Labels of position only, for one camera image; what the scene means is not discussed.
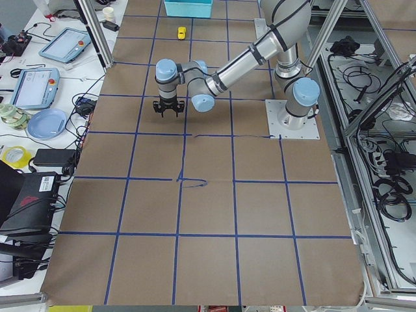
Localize white paper cup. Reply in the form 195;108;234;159
102;6;116;23

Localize aluminium frame post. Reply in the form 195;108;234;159
73;0;114;69

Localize light blue plate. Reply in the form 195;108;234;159
27;109;67;140

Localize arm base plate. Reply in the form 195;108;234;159
254;18;268;40
265;99;320;140

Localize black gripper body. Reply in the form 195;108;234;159
153;96;185;112

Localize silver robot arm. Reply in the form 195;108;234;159
153;1;320;130

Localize green tape rolls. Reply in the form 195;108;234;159
1;103;32;130

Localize yellow beetle toy car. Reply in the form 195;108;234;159
177;26;187;40

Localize teach pendant near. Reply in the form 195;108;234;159
11;68;60;110

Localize yellow tape roll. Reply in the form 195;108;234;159
1;146;32;169

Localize teach pendant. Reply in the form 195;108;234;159
11;68;60;110
38;27;91;64

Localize black power adapter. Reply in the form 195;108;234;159
32;149;75;167

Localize teach pendant far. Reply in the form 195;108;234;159
38;27;91;64

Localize teal plastic storage bin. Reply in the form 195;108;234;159
164;0;213;18

